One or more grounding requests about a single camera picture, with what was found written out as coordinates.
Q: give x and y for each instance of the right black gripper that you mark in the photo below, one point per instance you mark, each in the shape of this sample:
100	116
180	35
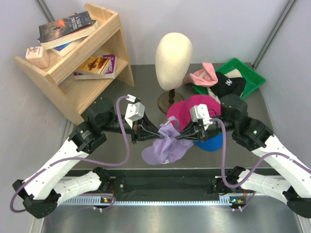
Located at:
191	133

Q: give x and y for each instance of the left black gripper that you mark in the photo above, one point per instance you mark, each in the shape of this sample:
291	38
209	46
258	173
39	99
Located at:
144	130

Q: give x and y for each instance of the blue cap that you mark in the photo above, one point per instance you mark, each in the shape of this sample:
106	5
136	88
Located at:
212	144

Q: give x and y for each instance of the lavender cap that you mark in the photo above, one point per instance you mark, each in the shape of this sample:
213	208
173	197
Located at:
168	149

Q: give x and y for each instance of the magenta cap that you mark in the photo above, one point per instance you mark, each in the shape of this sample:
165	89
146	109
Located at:
181	110

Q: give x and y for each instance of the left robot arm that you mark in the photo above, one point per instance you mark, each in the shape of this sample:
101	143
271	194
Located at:
43	192

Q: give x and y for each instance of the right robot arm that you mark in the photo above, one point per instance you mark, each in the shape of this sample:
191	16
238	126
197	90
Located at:
278	173

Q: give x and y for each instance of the dark wooden mannequin stand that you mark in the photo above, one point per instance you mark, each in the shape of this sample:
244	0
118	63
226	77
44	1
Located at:
168	99

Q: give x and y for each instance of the light pink cap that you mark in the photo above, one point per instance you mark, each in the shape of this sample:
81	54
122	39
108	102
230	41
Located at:
205	77

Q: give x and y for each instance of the black beige cap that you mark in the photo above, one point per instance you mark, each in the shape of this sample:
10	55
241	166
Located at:
229	83

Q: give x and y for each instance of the green plastic bin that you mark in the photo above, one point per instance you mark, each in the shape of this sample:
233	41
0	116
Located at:
253	79

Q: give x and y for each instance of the orange purple paperback book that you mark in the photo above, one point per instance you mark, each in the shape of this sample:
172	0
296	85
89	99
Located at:
97	67

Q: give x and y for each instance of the cream mannequin head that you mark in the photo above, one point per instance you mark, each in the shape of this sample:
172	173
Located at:
172	60

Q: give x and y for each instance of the wooden bookshelf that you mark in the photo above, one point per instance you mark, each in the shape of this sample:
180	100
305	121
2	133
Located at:
70	96

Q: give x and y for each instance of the blue cover book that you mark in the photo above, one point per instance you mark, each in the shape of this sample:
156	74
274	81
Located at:
64	49

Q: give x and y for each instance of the dark cover paperback book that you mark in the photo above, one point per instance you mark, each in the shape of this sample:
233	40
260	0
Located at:
66	30

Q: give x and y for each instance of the pink power adapter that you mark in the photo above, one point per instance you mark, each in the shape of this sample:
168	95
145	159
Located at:
38	56

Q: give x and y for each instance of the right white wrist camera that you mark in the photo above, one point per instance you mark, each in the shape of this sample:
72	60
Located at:
200	112

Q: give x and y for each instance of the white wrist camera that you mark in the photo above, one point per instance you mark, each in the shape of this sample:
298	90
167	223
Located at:
200	112
135	110

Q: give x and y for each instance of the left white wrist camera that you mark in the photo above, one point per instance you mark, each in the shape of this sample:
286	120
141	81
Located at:
135	110

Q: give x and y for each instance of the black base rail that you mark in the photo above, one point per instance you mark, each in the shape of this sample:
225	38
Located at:
167	184

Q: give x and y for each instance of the grey cable duct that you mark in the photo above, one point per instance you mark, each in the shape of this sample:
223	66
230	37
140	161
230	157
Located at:
101	201

